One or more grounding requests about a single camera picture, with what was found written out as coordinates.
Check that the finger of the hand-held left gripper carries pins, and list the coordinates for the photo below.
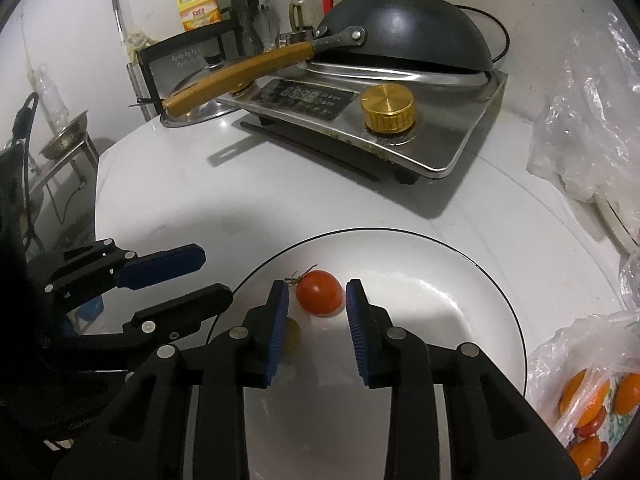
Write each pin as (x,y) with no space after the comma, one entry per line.
(165,266)
(190,305)

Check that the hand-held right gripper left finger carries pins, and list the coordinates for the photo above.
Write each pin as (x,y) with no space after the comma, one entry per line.
(277,340)

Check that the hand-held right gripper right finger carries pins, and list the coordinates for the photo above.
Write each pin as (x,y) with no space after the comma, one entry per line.
(357,340)

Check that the red tomato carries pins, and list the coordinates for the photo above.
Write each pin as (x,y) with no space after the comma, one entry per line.
(594,425)
(320,292)

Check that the white plate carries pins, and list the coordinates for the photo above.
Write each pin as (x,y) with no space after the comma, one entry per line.
(425,285)

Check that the printed plastic bag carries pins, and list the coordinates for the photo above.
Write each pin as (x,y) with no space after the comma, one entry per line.
(555,355)

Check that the orange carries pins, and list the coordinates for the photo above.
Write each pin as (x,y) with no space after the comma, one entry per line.
(629,392)
(580,390)
(586,454)

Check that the metal stand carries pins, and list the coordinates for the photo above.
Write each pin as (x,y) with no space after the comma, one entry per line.
(70,170)

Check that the black metal rack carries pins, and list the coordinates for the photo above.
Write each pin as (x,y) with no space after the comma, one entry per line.
(149,75)

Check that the glass pot lid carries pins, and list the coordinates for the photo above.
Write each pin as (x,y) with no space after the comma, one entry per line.
(200,77)

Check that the hanging clear plastic bag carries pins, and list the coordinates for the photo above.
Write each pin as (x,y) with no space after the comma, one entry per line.
(50,92)

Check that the stainless steel induction cooker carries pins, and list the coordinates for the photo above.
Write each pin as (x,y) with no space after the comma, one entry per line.
(435,140)

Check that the gold cooker knob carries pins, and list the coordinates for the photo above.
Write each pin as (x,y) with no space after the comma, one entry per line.
(387,107)

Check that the yellow dish soap bottle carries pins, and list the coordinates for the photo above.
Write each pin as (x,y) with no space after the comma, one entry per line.
(197,7)

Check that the crumpled clear plastic bag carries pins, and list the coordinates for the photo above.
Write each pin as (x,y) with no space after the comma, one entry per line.
(631,282)

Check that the white bowl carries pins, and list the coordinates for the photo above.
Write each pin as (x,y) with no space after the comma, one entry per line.
(617,220)

